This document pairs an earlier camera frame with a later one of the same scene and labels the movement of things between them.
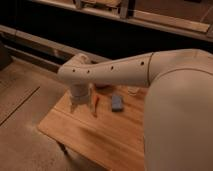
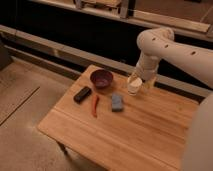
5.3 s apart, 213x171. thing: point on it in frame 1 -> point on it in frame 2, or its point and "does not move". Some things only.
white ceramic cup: (132, 90) does not move
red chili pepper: (95, 100) does not move
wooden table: (111, 141) does not move
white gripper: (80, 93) -> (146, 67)
